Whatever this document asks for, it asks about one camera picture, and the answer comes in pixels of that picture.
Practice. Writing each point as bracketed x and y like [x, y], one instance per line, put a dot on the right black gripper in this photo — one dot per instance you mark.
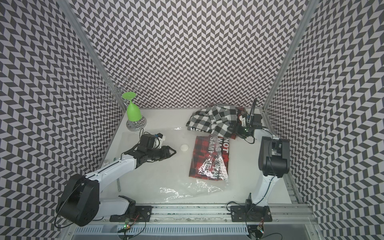
[237, 130]

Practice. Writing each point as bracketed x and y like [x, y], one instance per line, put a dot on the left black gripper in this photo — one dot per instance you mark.
[166, 153]

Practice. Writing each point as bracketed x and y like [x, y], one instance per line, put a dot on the black white checked shirt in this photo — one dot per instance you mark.
[219, 120]

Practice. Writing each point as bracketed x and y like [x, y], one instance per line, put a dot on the clear plastic vacuum bag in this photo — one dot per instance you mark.
[168, 180]

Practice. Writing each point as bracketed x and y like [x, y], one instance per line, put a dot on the red black printed shirt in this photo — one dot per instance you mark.
[242, 116]

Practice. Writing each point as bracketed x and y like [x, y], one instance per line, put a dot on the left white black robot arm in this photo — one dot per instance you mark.
[80, 202]

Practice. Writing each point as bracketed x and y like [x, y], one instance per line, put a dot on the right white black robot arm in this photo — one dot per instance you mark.
[273, 161]

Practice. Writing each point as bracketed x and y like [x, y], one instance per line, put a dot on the white vacuum bag valve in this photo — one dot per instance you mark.
[184, 147]

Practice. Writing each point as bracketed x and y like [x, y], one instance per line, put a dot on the green plastic wine glass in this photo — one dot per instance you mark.
[133, 111]

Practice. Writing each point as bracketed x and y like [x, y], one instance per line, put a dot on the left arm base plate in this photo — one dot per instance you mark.
[134, 214]

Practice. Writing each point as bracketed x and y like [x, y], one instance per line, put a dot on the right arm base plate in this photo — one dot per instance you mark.
[255, 214]

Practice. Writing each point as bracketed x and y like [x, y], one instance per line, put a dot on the aluminium front rail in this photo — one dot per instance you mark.
[301, 214]

